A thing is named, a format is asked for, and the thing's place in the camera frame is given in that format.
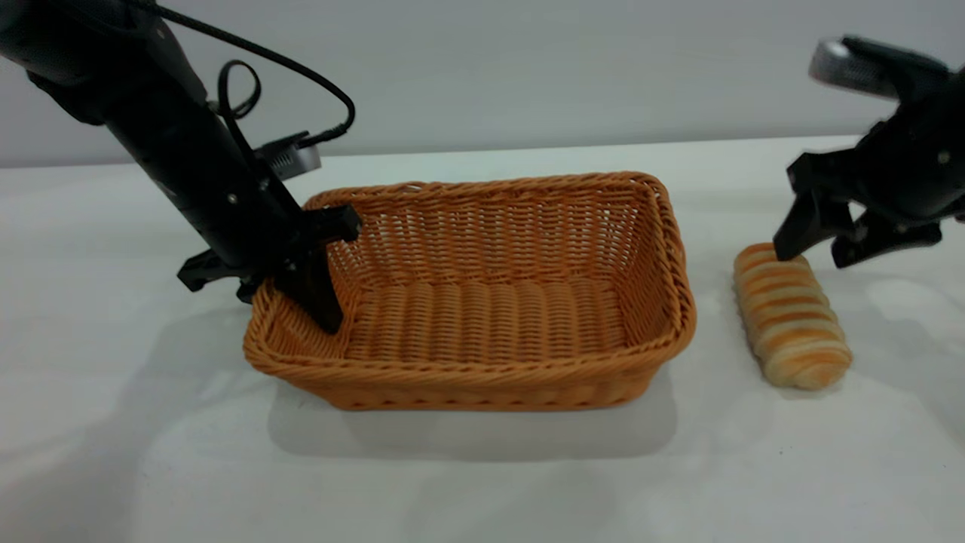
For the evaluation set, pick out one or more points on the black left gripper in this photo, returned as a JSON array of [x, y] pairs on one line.
[[203, 181]]

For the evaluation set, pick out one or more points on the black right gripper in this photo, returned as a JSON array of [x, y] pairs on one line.
[[912, 166]]

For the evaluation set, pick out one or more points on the orange wicker rectangular basket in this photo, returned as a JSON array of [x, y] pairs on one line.
[[490, 317]]

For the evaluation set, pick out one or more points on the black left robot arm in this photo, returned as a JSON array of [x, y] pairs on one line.
[[83, 53]]

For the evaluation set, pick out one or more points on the striped bread roll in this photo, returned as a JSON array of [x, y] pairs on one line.
[[790, 320]]

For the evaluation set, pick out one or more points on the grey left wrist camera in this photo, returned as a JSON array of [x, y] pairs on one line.
[[290, 157]]

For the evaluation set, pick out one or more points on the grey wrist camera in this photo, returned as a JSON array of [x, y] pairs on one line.
[[290, 157], [848, 68]]

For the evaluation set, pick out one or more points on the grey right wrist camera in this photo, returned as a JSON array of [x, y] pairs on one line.
[[848, 68]]

